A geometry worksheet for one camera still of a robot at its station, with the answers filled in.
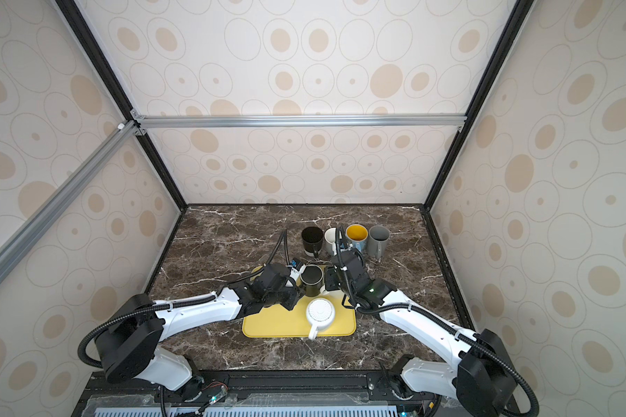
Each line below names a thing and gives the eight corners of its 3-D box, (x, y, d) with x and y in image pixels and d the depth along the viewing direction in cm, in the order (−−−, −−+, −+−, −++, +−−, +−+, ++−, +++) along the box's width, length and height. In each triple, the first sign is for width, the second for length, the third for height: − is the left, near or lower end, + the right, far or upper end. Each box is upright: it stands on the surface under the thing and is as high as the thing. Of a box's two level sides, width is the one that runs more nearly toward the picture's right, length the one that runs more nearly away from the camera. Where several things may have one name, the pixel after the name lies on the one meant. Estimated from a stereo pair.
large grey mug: (363, 263, 103) (367, 246, 94) (367, 240, 110) (371, 223, 102) (383, 267, 102) (389, 251, 93) (385, 243, 109) (391, 226, 100)
